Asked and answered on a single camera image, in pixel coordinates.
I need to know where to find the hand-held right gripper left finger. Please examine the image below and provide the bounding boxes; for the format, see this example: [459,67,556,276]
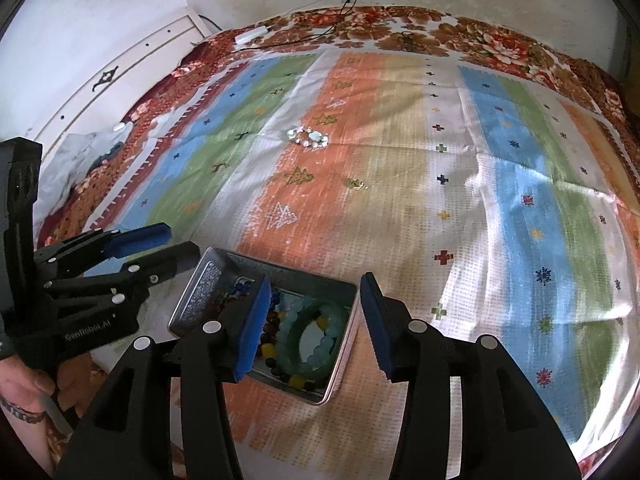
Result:
[54,274,274,480]

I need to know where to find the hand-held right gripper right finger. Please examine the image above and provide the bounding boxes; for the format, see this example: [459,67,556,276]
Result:
[359,272,582,480]

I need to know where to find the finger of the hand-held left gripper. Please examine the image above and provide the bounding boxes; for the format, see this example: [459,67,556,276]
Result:
[34,223,172,274]
[49,240,202,309]

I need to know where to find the yellow and brown bead bracelet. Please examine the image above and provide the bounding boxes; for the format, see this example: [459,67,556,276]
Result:
[257,304,322,392]

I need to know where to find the green jade bangle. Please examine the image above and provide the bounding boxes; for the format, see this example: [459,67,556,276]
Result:
[272,297,349,377]

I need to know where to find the silver metal tin box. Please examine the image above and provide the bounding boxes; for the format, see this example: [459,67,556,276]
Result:
[167,245,359,406]

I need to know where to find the person's left forearm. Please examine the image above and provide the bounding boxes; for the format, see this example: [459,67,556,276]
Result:
[0,410,57,479]

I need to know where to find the person's left hand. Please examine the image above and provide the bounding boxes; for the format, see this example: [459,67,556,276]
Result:
[0,355,56,414]

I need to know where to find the grey crumpled cloth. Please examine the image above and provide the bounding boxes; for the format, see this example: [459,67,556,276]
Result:
[37,127,134,212]

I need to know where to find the white bed headboard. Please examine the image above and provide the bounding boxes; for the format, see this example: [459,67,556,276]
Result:
[27,12,212,162]

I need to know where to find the floral brown blanket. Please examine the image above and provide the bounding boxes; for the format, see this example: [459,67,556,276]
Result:
[35,3,640,477]

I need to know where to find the metal chain wrist bracelet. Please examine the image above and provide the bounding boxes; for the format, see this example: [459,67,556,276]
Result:
[0,393,47,425]

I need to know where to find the white bead bracelet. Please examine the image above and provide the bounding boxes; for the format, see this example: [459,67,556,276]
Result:
[285,127,331,149]

